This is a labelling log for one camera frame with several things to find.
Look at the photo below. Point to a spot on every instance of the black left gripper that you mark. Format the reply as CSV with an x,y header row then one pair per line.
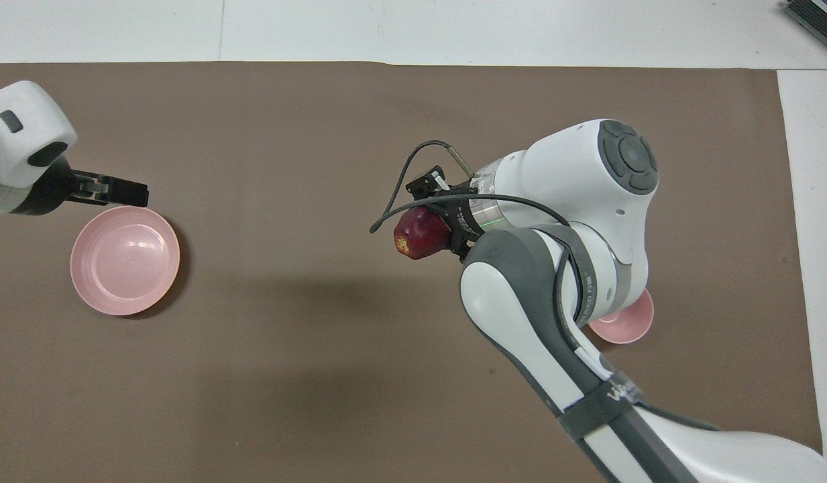
x,y
51,191

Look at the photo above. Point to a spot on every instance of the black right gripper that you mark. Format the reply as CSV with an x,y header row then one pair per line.
x,y
465,227

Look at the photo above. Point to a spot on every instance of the dark red apple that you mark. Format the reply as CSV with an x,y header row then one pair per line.
x,y
423,235

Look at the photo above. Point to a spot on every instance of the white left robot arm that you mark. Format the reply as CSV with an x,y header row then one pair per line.
x,y
24,127

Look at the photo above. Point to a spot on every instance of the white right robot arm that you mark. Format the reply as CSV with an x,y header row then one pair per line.
x,y
574,201

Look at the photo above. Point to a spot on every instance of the pink plate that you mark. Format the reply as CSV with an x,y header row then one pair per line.
x,y
125,261

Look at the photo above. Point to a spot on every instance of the pink bowl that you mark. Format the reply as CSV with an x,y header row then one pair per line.
x,y
629,329

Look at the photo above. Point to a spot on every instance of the brown paper table mat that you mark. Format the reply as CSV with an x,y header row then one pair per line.
x,y
306,376

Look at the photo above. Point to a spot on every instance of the black ribbed device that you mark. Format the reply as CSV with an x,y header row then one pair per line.
x,y
819,17

